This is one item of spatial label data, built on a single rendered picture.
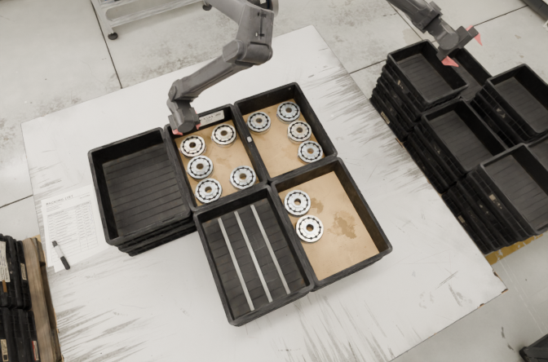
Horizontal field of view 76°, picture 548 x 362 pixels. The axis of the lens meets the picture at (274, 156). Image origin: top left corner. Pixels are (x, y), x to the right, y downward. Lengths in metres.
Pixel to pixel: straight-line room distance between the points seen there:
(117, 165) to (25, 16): 2.47
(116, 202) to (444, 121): 1.85
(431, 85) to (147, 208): 1.73
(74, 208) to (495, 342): 2.24
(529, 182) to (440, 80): 0.74
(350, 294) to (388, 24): 2.46
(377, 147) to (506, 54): 2.04
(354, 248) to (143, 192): 0.84
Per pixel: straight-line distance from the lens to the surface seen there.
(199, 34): 3.15
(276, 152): 1.47
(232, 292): 1.32
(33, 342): 2.26
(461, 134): 2.34
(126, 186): 1.52
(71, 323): 1.60
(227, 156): 1.47
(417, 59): 2.43
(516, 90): 2.56
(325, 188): 1.42
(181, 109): 1.20
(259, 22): 0.89
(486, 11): 3.85
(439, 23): 1.31
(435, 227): 1.65
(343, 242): 1.37
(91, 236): 1.64
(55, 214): 1.75
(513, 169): 2.23
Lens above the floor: 2.13
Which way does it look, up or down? 63 degrees down
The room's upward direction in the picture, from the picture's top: 2 degrees clockwise
